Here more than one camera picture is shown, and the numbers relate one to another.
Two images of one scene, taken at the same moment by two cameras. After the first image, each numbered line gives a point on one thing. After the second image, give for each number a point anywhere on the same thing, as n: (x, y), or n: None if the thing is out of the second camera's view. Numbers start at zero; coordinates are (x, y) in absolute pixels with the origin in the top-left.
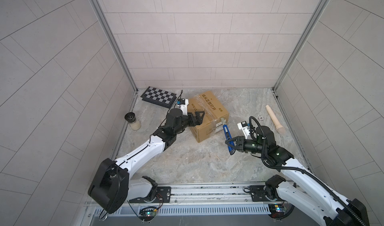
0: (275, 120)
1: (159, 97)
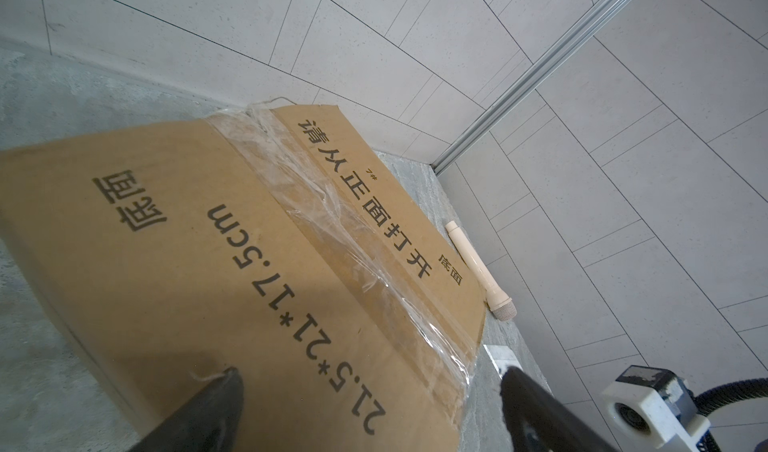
0: (501, 306)
1: None
